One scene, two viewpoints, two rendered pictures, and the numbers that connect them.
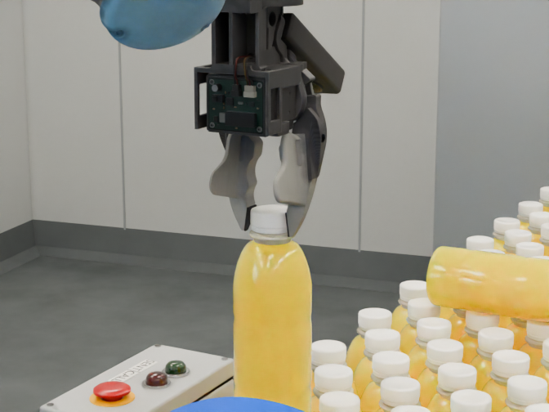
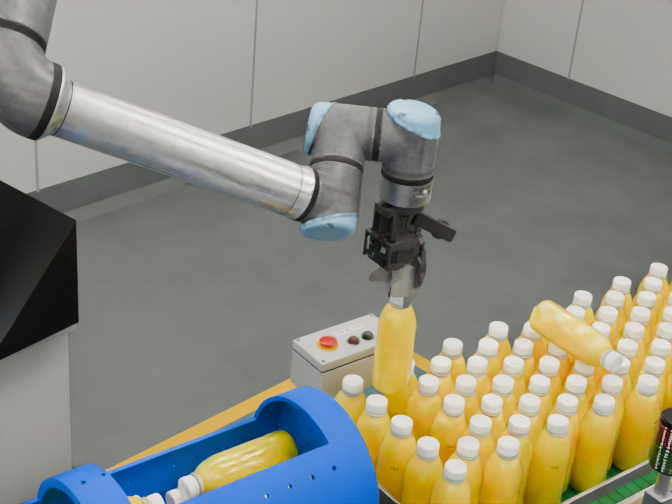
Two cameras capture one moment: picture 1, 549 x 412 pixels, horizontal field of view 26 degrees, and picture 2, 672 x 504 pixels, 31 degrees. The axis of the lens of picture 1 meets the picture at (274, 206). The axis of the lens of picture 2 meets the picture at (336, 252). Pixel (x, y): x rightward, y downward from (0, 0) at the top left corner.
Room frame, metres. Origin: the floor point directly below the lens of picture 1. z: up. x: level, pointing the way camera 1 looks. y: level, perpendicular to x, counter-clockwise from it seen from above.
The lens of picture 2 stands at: (-0.77, -0.61, 2.42)
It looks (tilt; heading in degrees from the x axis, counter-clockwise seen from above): 29 degrees down; 22
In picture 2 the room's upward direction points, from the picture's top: 5 degrees clockwise
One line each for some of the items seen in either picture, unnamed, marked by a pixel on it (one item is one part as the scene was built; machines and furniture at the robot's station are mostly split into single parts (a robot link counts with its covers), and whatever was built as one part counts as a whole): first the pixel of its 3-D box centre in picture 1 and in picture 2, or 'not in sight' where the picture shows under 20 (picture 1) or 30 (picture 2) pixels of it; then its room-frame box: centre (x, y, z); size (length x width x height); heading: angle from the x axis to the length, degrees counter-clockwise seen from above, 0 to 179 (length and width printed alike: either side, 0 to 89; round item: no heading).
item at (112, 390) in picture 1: (112, 391); (328, 342); (1.07, 0.16, 1.11); 0.04 x 0.04 x 0.01
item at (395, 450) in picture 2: not in sight; (395, 469); (0.92, -0.07, 0.99); 0.07 x 0.07 x 0.19
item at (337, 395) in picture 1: (339, 408); (428, 384); (1.06, -0.06, 1.09); 0.04 x 0.04 x 0.02
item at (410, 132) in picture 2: not in sight; (409, 141); (1.00, 0.01, 1.60); 0.10 x 0.09 x 0.12; 111
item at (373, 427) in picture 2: not in sight; (371, 447); (0.95, 0.00, 0.99); 0.07 x 0.07 x 0.19
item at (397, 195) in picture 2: not in sight; (406, 188); (1.00, 0.01, 1.51); 0.10 x 0.09 x 0.05; 62
